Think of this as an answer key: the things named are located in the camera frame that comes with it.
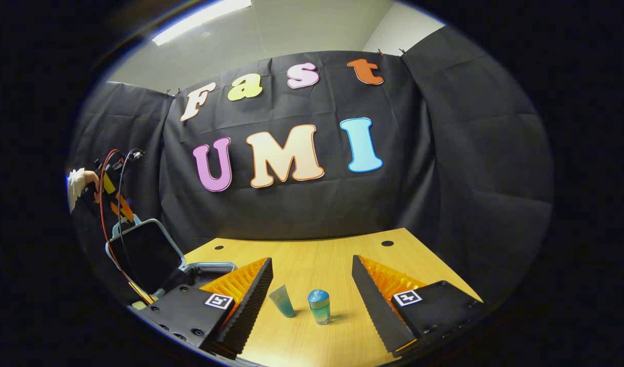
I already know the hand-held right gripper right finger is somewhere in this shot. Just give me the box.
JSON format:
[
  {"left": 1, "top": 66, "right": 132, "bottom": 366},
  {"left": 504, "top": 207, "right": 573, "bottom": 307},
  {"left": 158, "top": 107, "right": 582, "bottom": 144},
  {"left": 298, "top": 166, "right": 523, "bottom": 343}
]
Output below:
[{"left": 351, "top": 254, "right": 486, "bottom": 358}]

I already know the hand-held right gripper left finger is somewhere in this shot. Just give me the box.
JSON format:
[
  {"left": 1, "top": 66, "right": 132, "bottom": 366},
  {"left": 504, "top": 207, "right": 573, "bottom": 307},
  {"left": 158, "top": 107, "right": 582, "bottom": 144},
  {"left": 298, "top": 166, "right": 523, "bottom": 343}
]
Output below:
[{"left": 132, "top": 257, "right": 274, "bottom": 360}]

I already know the teal squeeze tube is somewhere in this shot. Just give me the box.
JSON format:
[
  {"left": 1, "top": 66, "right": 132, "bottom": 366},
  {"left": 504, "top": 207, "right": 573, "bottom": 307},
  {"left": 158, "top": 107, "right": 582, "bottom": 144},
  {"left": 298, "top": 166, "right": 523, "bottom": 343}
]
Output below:
[{"left": 268, "top": 284, "right": 296, "bottom": 319}]

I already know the light blue suitcase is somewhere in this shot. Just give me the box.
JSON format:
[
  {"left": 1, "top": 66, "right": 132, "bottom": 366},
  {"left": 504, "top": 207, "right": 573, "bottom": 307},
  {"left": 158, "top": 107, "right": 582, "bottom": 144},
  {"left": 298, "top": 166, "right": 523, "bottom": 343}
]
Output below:
[{"left": 105, "top": 218, "right": 237, "bottom": 301}]

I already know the blue cap glass bottle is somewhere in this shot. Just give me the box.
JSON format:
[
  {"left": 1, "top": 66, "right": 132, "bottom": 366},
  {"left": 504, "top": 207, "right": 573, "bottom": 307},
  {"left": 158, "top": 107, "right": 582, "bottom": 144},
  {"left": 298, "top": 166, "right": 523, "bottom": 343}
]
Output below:
[{"left": 307, "top": 289, "right": 332, "bottom": 326}]

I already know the ceiling light panel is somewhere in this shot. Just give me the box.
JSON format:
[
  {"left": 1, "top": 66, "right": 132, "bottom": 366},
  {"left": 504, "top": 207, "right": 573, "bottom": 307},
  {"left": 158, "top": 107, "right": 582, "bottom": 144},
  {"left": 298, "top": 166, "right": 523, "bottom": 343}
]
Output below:
[{"left": 151, "top": 0, "right": 252, "bottom": 46}]

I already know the black cable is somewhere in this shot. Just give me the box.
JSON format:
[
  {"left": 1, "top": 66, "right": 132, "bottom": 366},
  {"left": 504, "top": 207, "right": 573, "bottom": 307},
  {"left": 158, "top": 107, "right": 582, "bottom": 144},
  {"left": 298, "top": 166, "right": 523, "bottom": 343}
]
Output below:
[{"left": 117, "top": 147, "right": 150, "bottom": 295}]

